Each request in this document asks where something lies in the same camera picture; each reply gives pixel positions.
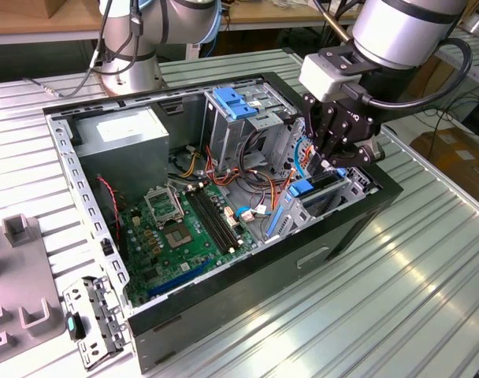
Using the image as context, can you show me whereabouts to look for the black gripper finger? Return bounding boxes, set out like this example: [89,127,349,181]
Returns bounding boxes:
[303,93,337,167]
[328,140,384,171]

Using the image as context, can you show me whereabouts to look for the orange red power wire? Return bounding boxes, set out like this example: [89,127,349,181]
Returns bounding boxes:
[269,143,328,221]

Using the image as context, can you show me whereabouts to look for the hard disk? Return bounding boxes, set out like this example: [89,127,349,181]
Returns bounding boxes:
[264,167,350,240]

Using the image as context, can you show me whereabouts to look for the grey metal disk bay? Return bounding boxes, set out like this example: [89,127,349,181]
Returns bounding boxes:
[258,116,382,243]

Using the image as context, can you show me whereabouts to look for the large brown cardboard box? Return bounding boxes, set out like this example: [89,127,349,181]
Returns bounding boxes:
[410,125,479,206]

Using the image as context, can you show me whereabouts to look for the blue drive cage latch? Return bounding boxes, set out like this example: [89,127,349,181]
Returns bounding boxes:
[214,87,259,121]

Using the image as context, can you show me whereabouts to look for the grey metal drive cage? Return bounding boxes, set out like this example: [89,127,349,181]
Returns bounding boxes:
[202,80,303,174]

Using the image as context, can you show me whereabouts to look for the wooden desk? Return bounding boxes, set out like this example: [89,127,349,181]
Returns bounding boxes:
[0,0,366,46]

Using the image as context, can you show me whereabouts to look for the black RAM slot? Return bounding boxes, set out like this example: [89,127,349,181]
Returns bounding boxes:
[195,183,243,249]
[185,187,233,255]

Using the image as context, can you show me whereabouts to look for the green motherboard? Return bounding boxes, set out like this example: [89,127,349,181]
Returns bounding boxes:
[117,183,260,310]

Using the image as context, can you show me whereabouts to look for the metal socket cover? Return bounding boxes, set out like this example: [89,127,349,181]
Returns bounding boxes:
[143,184,184,228]

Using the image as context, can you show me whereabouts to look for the CPU socket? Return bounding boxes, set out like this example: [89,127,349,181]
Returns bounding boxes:
[162,222,193,250]

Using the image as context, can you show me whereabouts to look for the black open PC case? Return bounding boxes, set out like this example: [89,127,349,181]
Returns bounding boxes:
[42,70,405,375]

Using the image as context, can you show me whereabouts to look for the grey Dell power supply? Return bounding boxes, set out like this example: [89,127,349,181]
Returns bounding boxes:
[72,106,170,198]

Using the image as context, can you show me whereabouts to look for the blue expansion slot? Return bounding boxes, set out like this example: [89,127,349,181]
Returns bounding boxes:
[147,258,213,298]

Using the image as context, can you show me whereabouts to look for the black case fan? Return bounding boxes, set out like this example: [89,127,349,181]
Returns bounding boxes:
[93,176,126,257]

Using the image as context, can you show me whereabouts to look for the grey parts rack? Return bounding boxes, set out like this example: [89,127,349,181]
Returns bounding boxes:
[0,212,67,363]

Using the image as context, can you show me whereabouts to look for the blue data wire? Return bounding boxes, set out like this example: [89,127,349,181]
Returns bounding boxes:
[292,135,315,178]

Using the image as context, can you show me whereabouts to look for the black camera cable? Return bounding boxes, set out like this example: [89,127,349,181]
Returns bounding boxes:
[341,37,473,110]

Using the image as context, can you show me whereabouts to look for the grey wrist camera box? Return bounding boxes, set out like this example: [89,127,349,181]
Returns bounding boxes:
[298,53,362,102]

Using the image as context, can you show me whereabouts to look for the short pale blue wire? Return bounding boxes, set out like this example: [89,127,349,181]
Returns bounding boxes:
[237,205,273,217]

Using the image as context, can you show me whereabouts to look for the red orange wire bundle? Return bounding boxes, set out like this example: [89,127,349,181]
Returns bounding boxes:
[203,147,240,186]

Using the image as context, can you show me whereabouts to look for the yellow black wire bundle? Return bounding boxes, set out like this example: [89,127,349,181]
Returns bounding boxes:
[174,144,203,180]

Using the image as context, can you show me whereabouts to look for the black plastic case bracket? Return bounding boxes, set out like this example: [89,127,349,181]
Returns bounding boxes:
[159,100,185,116]

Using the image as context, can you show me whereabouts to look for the red black fan wire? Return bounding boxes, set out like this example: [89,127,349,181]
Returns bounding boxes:
[96,176,126,245]

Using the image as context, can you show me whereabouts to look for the black cable with metal plug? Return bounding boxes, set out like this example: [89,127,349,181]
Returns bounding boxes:
[23,0,114,98]

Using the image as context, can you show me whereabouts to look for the grey bracket with blue latch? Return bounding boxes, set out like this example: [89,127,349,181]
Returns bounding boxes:
[61,275,128,373]

